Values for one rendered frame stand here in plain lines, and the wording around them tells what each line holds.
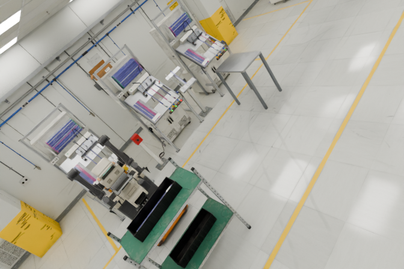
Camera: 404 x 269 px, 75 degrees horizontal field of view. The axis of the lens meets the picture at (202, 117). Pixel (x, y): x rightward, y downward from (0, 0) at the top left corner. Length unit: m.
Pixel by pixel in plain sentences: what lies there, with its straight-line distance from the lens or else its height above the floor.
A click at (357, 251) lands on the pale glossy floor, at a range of 2.73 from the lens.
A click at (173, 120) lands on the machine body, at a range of 5.08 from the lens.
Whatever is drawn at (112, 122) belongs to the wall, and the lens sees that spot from 6.34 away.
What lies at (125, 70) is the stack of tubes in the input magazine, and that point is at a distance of 4.80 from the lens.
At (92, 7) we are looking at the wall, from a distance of 6.43.
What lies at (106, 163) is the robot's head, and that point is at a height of 1.34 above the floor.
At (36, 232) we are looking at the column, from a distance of 6.08.
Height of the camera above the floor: 2.49
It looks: 29 degrees down
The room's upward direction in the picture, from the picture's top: 39 degrees counter-clockwise
